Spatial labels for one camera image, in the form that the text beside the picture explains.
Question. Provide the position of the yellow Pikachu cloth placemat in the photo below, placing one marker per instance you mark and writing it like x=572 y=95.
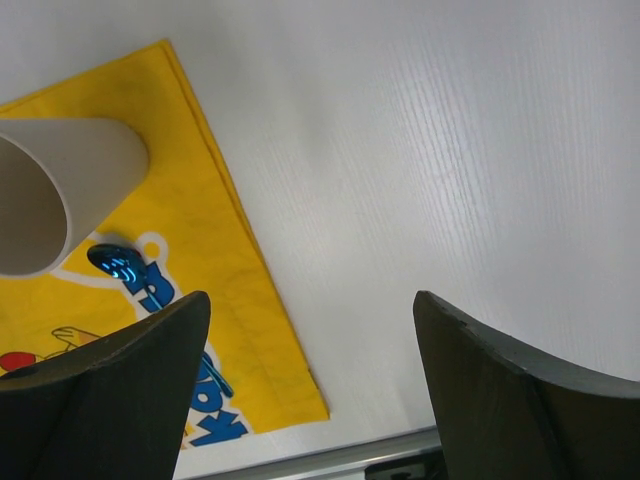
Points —
x=188 y=224

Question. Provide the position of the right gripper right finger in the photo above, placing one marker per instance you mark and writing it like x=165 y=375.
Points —
x=507 y=410

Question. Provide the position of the blue metal spoon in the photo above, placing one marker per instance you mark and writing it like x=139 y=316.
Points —
x=124 y=264

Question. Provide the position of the aluminium mounting rail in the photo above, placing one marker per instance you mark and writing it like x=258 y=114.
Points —
x=342 y=461

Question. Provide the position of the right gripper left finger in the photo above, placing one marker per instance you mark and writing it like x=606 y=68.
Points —
x=115 y=408

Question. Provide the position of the beige paper cup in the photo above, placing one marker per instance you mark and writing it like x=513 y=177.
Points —
x=60 y=179

